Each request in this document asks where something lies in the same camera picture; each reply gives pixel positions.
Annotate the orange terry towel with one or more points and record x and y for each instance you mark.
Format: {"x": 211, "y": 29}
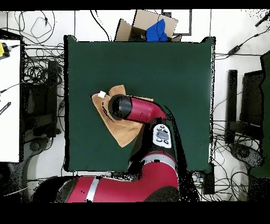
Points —
{"x": 124, "y": 131}

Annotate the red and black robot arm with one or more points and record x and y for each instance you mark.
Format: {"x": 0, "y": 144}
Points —
{"x": 141, "y": 109}

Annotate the dark green table cloth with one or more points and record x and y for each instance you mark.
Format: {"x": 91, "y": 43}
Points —
{"x": 105, "y": 63}

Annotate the brown cardboard box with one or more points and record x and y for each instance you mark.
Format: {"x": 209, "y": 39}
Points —
{"x": 126, "y": 31}

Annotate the blue cloth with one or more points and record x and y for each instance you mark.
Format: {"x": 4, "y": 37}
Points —
{"x": 156, "y": 31}

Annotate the black equipment stand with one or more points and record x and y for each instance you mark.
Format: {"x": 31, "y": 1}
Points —
{"x": 42, "y": 101}
{"x": 251, "y": 99}

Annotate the black power strip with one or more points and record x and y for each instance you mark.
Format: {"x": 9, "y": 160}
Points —
{"x": 208, "y": 179}

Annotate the white desk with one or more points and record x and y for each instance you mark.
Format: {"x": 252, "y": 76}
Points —
{"x": 9, "y": 105}

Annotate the yellow and black device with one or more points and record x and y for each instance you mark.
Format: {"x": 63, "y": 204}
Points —
{"x": 3, "y": 50}

